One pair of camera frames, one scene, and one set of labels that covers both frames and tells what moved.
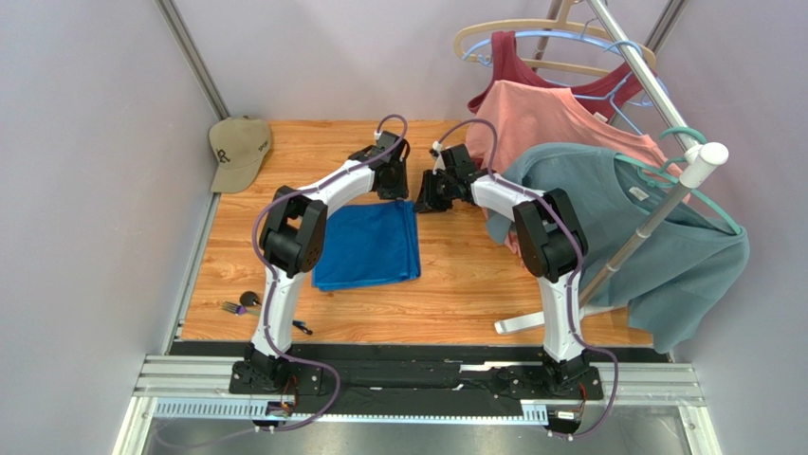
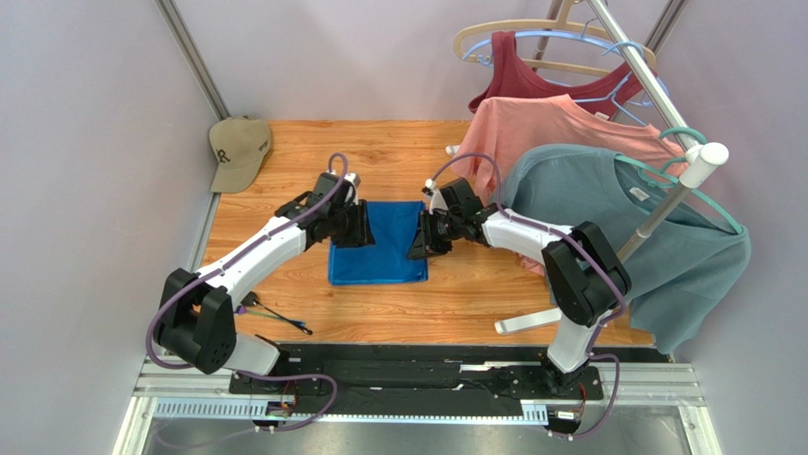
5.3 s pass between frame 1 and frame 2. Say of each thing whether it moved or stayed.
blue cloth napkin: moved
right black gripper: moved
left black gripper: moved
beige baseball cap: stayed
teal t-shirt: stayed
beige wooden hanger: stayed
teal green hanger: stayed
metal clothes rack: stayed
